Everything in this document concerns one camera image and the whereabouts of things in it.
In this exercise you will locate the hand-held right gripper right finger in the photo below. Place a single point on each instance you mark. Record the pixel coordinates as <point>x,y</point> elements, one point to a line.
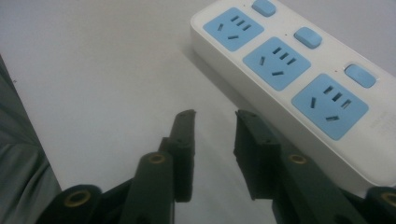
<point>258,161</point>

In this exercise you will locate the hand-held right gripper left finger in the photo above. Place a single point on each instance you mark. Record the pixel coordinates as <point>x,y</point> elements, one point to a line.
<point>182,155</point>

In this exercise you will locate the white and blue power strip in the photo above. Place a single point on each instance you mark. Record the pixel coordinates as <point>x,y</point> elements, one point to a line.
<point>311,62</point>

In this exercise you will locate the grey cloth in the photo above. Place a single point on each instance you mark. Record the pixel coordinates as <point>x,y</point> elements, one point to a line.
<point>18,155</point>

